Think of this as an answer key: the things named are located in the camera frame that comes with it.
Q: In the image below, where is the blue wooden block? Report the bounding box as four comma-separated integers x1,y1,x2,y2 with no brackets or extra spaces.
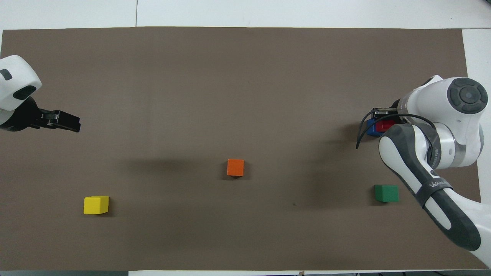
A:
366,118,384,138

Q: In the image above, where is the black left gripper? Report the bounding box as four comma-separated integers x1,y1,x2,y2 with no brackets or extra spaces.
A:
0,96,81,133

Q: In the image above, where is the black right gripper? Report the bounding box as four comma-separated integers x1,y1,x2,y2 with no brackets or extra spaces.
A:
374,108,400,121

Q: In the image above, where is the green wooden block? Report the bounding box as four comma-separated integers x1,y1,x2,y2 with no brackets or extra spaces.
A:
374,185,399,203

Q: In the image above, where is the yellow wooden block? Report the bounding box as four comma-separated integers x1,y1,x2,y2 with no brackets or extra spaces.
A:
84,196,109,215

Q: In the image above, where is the red wooden block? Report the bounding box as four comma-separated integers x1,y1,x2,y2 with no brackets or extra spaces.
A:
376,120,397,133

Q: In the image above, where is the brown table mat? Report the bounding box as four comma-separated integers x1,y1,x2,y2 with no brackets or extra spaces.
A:
0,26,489,271

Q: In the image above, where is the orange wooden block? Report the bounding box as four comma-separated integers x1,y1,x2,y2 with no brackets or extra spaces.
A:
227,159,245,177

